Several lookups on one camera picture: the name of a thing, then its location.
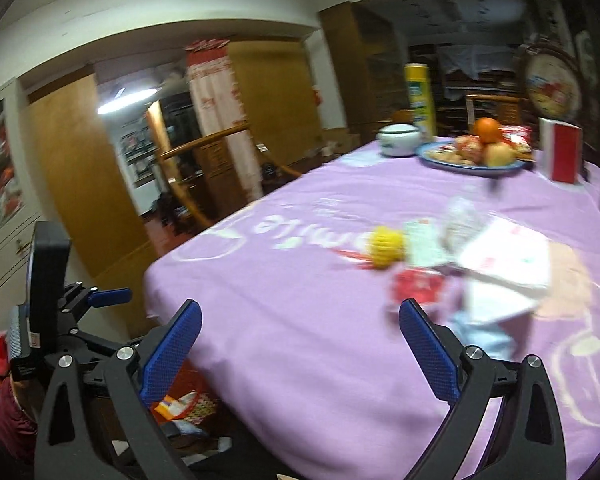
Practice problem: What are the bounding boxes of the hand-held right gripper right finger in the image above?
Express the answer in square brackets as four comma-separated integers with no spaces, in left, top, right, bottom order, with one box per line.
[399,298,568,480]

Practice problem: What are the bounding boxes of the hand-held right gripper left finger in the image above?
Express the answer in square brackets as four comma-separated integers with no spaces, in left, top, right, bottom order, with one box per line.
[32,299,203,480]

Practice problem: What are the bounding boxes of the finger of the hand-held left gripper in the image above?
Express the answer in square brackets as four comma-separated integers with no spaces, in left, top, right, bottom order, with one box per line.
[70,326,153,378]
[67,287,133,329]

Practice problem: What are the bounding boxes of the light blue packet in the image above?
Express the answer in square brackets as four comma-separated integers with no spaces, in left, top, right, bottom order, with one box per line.
[450,310,518,361]

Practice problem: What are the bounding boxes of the red mesh basket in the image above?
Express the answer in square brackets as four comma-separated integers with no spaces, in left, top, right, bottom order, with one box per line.
[147,355,221,421]

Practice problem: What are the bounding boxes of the plain white paper sheet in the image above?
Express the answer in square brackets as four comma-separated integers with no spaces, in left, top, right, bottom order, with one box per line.
[462,277,541,326]

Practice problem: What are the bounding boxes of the green white packet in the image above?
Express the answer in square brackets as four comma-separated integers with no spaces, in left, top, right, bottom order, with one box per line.
[404,217,446,267]

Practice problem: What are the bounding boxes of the yellow knobby ball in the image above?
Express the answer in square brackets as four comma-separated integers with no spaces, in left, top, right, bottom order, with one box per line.
[367,226,408,270]

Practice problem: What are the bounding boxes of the white paper packet red print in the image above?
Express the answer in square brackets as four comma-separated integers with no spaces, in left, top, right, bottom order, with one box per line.
[455,220,553,291]

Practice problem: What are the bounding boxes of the clear wrapper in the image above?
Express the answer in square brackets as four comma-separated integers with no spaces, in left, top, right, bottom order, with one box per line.
[442,197,488,256]

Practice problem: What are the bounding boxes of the white cabinet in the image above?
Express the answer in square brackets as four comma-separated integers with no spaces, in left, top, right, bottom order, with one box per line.
[0,77,46,321]

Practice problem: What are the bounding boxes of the orange blue packet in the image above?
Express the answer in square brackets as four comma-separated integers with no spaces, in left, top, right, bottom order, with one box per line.
[155,395,183,418]

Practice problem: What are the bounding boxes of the maroon cloth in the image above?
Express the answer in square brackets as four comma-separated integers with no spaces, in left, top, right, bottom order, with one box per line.
[0,375,41,466]

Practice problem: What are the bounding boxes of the table with pink cloth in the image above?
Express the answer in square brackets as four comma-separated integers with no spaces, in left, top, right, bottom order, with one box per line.
[144,137,600,480]

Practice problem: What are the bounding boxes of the wooden round-back armchair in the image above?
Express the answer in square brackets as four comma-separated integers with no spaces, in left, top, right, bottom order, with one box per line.
[157,122,301,228]

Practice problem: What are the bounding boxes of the ceiling fluorescent light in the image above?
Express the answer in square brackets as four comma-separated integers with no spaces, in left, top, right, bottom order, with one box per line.
[96,85,162,115]

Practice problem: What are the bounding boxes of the red apple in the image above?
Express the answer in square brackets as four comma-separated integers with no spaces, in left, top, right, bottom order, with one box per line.
[454,136,486,163]

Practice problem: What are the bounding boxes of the yellow apple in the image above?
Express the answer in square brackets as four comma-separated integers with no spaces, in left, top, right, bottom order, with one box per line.
[482,141,516,168]

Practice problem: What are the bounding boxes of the white lidded pot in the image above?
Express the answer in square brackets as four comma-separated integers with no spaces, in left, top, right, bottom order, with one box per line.
[377,123,423,157]

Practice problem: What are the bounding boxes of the red white curtain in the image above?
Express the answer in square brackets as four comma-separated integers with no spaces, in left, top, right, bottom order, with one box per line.
[185,37,263,201]

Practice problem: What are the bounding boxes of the open cardboard box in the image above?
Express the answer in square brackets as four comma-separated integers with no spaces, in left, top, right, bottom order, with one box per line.
[322,130,361,158]

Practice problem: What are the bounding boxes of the orange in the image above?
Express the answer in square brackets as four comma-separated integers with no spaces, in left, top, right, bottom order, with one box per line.
[472,117,503,145]

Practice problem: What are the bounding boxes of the red snack packets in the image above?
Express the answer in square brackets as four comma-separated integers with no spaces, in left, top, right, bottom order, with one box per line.
[500,125,533,153]

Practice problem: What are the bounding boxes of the red white box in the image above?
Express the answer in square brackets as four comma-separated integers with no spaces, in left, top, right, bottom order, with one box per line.
[537,117,583,184]

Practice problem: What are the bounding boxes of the yellow canister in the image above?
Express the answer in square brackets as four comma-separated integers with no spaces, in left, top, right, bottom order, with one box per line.
[404,62,438,138]

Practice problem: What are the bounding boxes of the wooden chair slatted back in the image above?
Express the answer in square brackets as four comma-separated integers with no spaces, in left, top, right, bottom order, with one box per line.
[465,94,523,133]

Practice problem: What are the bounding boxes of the round framed embroidery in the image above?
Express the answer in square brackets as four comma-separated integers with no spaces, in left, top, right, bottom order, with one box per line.
[522,40,583,126]

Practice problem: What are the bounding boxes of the white draped cloth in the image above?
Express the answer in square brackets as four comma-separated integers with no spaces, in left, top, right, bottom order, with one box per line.
[437,42,518,81]

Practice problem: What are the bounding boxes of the tall wooden cabinet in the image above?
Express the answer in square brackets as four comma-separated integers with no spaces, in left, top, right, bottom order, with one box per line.
[320,2,411,146]

